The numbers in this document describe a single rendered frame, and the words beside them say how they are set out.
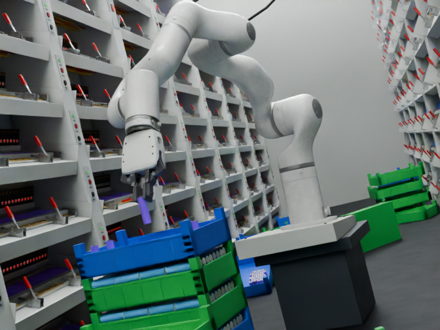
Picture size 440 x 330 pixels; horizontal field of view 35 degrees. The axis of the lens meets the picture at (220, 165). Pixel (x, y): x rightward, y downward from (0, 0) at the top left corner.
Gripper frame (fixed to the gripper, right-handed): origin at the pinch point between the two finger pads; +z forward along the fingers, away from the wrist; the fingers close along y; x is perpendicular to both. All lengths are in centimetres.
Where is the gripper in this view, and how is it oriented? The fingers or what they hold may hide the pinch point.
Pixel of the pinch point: (143, 193)
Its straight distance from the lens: 162.7
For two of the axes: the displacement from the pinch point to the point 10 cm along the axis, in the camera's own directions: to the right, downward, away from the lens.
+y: -8.8, 2.3, 4.1
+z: 0.5, 9.2, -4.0
